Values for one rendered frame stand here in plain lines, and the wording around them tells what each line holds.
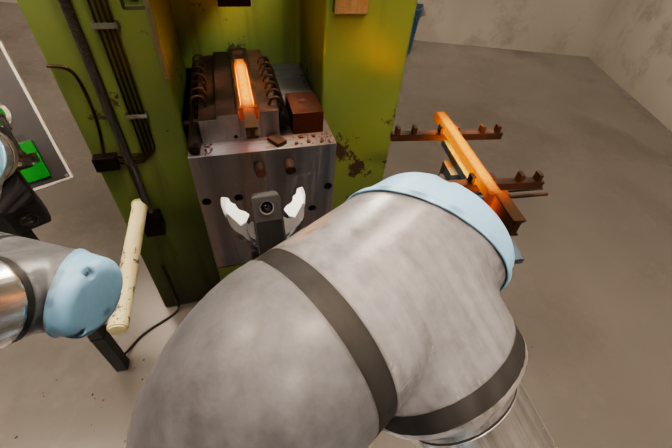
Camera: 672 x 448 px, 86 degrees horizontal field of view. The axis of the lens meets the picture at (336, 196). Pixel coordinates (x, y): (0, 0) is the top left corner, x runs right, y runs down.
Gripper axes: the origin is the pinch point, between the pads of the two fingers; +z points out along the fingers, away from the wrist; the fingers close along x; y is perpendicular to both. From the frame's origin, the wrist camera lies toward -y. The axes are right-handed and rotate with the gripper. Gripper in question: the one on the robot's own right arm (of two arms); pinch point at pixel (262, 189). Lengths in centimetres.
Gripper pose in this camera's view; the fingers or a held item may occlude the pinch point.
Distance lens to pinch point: 69.7
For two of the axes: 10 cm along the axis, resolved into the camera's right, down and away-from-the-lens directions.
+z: -2.6, -6.6, 7.0
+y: -0.6, 7.4, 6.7
